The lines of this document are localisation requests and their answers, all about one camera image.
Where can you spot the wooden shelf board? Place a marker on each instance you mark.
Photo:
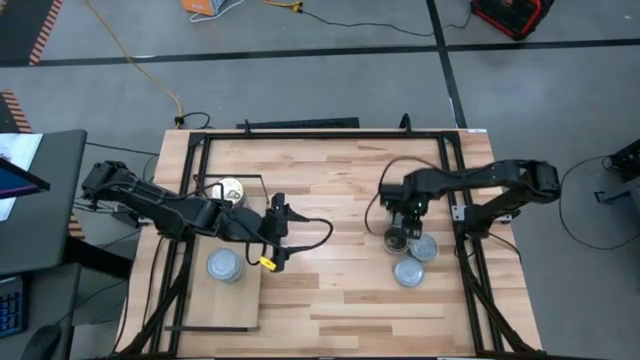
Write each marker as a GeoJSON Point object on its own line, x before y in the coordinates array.
{"type": "Point", "coordinates": [225, 310]}

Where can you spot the black metal shelf frame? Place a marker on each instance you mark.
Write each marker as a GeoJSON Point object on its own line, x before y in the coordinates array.
{"type": "Point", "coordinates": [210, 331]}

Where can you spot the red black tool case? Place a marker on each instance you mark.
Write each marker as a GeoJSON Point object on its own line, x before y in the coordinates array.
{"type": "Point", "coordinates": [510, 15]}

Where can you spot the gold-top blue salmon can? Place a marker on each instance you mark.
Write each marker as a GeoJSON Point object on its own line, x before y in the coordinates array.
{"type": "Point", "coordinates": [232, 185]}

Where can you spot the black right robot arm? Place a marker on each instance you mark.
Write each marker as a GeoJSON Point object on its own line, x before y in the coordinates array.
{"type": "Point", "coordinates": [475, 175]}

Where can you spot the hazard striped floor mat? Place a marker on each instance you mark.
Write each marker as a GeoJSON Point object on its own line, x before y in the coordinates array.
{"type": "Point", "coordinates": [76, 227]}
{"type": "Point", "coordinates": [20, 30]}
{"type": "Point", "coordinates": [12, 107]}

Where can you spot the orange box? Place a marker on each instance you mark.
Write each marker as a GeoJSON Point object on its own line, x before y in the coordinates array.
{"type": "Point", "coordinates": [197, 6]}

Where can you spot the dark grey desk top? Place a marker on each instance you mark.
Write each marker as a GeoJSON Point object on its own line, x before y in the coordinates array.
{"type": "Point", "coordinates": [50, 225]}

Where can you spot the monitor with blue screen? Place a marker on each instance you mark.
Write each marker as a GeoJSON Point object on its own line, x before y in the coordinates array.
{"type": "Point", "coordinates": [15, 182]}

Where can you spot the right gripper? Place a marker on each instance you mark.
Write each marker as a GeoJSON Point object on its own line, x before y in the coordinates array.
{"type": "Point", "coordinates": [402, 200]}

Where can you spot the black equipment stand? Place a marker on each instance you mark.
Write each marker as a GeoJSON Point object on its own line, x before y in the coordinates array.
{"type": "Point", "coordinates": [627, 160]}

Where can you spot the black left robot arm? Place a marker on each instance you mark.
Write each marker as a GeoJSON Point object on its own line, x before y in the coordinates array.
{"type": "Point", "coordinates": [150, 200]}

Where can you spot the mid grey desk top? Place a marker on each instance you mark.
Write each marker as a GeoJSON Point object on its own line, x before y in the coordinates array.
{"type": "Point", "coordinates": [50, 300]}

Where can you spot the white paper sheet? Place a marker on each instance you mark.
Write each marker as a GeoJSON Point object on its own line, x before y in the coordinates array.
{"type": "Point", "coordinates": [20, 147]}

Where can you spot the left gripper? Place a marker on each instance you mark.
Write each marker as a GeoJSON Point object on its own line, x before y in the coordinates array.
{"type": "Point", "coordinates": [275, 225]}

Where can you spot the black aluminium table frame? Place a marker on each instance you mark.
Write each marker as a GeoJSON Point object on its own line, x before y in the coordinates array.
{"type": "Point", "coordinates": [325, 134]}

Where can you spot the black flat bar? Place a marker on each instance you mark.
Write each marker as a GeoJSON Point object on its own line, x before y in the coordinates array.
{"type": "Point", "coordinates": [300, 123]}

